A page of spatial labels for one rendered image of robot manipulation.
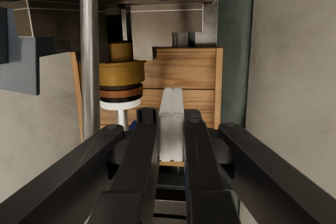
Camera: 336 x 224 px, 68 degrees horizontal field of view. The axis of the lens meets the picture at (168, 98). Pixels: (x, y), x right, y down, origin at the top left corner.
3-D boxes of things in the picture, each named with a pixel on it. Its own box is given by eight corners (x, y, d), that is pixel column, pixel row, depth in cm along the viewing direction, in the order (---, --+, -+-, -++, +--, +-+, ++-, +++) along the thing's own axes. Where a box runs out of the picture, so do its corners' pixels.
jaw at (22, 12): (83, -16, 36) (-11, -29, 27) (105, -20, 33) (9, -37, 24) (91, 60, 39) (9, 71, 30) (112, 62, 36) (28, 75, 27)
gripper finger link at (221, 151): (184, 139, 13) (244, 139, 12) (182, 108, 17) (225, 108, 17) (184, 166, 13) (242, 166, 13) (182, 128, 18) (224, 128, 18)
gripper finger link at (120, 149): (157, 166, 13) (101, 167, 13) (163, 129, 18) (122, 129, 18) (156, 140, 13) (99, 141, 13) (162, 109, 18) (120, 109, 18)
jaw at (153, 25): (127, -19, 34) (214, -23, 33) (136, -14, 39) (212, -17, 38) (132, 60, 37) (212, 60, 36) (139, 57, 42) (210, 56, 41)
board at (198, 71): (77, 48, 63) (69, 49, 59) (221, 46, 58) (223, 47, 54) (90, 154, 71) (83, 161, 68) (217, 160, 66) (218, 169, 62)
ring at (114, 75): (75, 43, 36) (82, 104, 38) (138, 42, 35) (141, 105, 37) (99, 40, 45) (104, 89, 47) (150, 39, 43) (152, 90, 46)
